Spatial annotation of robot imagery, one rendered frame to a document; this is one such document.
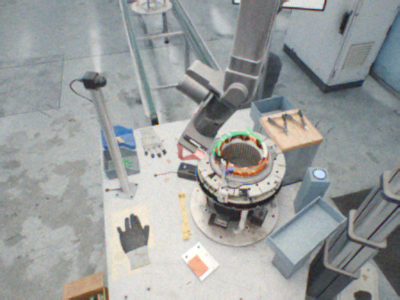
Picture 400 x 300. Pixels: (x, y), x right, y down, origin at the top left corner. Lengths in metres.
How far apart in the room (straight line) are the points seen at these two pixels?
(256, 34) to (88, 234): 1.97
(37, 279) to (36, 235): 0.33
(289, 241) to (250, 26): 0.71
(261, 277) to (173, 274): 0.33
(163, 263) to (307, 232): 0.55
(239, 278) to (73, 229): 1.44
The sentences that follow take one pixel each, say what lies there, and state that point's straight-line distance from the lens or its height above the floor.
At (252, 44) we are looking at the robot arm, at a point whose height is 1.68.
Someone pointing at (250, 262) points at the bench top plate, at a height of 0.78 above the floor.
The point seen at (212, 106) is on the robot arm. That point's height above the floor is 1.53.
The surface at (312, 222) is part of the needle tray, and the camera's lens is 1.06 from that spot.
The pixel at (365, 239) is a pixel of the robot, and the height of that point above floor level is 0.92.
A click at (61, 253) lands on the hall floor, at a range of 2.27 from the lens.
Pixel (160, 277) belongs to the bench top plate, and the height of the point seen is 0.78.
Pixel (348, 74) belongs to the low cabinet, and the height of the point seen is 0.20.
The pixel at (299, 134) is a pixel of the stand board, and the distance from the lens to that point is 1.26.
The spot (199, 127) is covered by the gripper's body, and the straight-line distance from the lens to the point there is 0.63.
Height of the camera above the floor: 1.90
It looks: 47 degrees down
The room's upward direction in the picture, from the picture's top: straight up
